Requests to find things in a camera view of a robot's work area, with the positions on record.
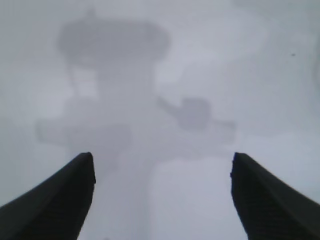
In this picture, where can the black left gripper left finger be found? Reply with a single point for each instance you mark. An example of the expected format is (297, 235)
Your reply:
(50, 205)

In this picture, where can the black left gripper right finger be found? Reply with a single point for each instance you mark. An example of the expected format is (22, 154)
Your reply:
(270, 207)

